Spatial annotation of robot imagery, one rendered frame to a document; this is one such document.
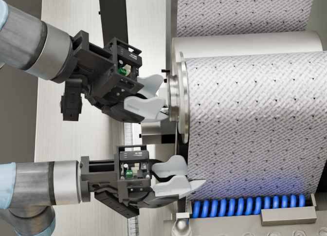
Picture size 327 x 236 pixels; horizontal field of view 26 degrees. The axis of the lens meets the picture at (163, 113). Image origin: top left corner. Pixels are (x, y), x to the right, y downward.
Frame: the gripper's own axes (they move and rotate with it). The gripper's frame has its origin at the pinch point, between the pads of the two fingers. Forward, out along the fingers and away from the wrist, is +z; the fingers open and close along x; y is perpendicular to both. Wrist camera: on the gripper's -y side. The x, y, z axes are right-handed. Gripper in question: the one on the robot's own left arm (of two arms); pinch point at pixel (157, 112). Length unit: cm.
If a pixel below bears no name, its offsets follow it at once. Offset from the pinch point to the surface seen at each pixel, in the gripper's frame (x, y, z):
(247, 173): -5.0, 0.1, 19.6
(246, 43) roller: 13.6, 10.5, 12.5
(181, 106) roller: -3.1, 6.3, -0.6
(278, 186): -5.0, 0.1, 27.3
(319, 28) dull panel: 35, 8, 41
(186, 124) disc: -5.7, 5.6, 0.6
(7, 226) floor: 48, -126, 41
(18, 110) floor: 96, -125, 42
